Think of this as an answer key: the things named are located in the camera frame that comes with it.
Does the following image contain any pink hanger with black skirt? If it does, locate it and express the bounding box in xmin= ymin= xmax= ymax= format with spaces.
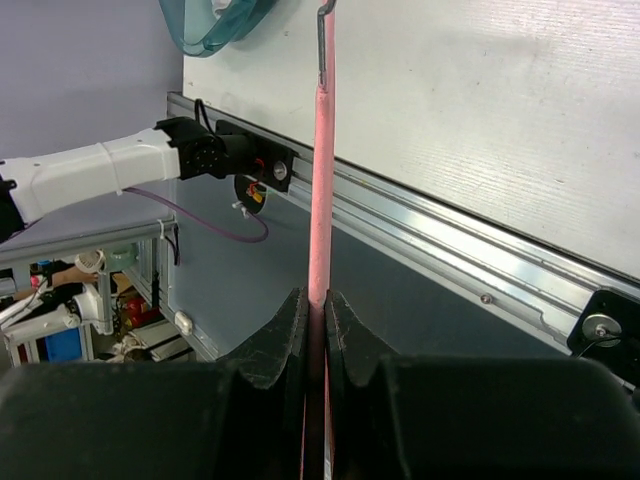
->
xmin=301 ymin=1 xmax=337 ymax=479

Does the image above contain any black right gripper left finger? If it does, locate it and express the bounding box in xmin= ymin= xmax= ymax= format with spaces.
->
xmin=1 ymin=289 xmax=308 ymax=479

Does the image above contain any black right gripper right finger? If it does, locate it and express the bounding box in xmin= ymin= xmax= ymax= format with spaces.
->
xmin=325 ymin=292 xmax=639 ymax=479

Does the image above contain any aluminium front rail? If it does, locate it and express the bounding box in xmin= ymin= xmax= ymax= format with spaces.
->
xmin=166 ymin=91 xmax=640 ymax=391

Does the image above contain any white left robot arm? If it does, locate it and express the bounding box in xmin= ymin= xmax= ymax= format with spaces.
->
xmin=1 ymin=117 xmax=259 ymax=242

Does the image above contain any teal plastic bin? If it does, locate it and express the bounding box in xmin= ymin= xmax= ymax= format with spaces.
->
xmin=159 ymin=0 xmax=276 ymax=58

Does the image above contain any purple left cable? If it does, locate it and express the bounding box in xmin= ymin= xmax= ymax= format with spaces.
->
xmin=19 ymin=185 xmax=270 ymax=245

